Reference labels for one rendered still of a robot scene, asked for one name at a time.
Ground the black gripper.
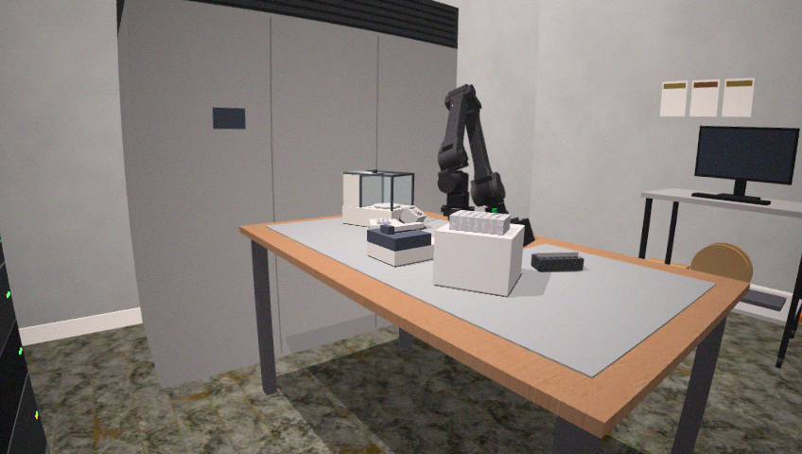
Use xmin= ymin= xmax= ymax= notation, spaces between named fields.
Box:
xmin=441 ymin=190 xmax=475 ymax=221

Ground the white block with grey holes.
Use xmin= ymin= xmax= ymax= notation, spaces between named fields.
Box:
xmin=370 ymin=218 xmax=404 ymax=230

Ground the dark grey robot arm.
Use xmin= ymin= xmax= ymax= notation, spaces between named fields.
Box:
xmin=438 ymin=84 xmax=509 ymax=215

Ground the light grey bench mat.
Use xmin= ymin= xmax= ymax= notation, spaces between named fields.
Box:
xmin=266 ymin=218 xmax=716 ymax=378

